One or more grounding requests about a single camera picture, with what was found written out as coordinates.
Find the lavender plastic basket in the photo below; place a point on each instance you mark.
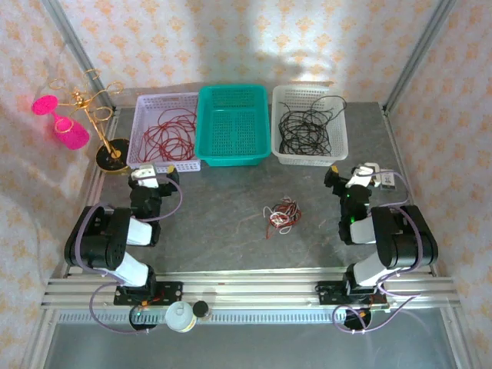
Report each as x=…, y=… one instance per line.
x=165, y=100

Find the white plastic basket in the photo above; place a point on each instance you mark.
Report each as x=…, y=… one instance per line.
x=307, y=159

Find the small black cap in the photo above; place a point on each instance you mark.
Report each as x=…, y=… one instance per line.
x=200, y=308

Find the teal plastic basket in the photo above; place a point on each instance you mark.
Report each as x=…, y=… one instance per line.
x=230, y=153

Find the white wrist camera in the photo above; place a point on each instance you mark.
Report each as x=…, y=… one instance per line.
x=144, y=175
x=359, y=175

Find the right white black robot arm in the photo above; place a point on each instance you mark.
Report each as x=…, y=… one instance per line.
x=403, y=238

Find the small black labelled device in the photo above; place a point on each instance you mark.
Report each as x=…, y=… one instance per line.
x=388, y=180

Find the white plastic jar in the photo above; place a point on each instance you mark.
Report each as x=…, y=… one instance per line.
x=180, y=317

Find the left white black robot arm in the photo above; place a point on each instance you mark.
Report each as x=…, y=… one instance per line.
x=96, y=238

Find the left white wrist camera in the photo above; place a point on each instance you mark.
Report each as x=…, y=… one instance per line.
x=144, y=175

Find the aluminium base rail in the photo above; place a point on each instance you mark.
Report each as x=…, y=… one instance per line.
x=250, y=286

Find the pink wine glass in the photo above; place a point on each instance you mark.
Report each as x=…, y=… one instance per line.
x=71, y=134

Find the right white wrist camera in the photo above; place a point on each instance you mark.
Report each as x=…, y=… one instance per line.
x=359, y=175

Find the gold glass rack black base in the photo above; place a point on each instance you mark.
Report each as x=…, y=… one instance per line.
x=111, y=157

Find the white digital timer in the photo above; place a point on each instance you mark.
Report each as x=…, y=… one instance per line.
x=376, y=168

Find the aluminium frame post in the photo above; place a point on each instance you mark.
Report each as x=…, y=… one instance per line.
x=419, y=50
x=77, y=50

